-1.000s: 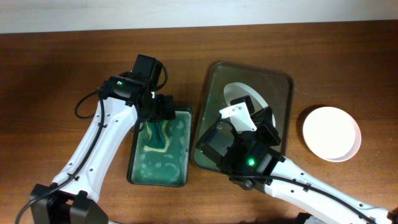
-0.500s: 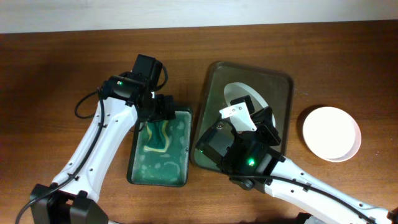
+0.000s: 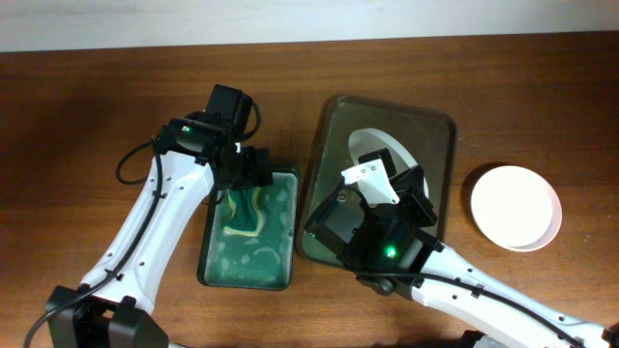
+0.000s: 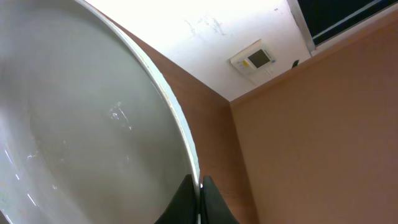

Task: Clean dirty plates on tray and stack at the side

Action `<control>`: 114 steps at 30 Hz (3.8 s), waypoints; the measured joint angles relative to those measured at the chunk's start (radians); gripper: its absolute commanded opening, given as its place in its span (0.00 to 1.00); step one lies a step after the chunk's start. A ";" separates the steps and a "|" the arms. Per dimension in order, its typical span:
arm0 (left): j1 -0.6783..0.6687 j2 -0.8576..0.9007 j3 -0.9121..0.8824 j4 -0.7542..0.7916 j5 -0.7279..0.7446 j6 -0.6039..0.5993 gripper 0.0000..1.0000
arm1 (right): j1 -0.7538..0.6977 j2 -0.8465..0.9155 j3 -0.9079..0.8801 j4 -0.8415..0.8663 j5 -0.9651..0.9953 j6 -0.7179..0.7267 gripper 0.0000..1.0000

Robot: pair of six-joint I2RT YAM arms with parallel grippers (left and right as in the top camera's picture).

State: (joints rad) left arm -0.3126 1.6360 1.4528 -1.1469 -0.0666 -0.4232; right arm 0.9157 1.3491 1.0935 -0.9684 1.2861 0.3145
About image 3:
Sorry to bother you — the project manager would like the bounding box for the green water tray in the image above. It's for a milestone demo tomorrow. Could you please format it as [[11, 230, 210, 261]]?
[[197, 166, 300, 291]]

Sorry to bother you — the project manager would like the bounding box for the white plate stained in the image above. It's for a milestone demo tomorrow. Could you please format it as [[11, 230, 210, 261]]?
[[470, 165, 563, 252], [496, 182, 563, 252], [348, 128, 418, 181]]

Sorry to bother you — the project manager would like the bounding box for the white plate top stained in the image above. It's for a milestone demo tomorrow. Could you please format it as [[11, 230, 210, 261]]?
[[496, 182, 563, 252]]

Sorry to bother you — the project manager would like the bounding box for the green yellow sponge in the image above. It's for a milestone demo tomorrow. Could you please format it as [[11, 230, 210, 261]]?
[[223, 187, 265, 238]]

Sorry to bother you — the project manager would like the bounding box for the white plate bottom stained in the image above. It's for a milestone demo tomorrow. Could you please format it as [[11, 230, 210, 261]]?
[[348, 128, 418, 181]]

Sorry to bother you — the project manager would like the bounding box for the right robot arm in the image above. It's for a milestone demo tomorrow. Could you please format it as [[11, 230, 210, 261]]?
[[305, 148, 618, 347]]

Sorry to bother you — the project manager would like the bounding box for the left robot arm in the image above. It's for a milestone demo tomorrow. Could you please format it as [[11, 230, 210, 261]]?
[[24, 84, 273, 347]]

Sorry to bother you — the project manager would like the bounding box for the dark brown serving tray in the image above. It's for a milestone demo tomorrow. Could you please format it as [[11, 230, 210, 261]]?
[[296, 96, 457, 267]]

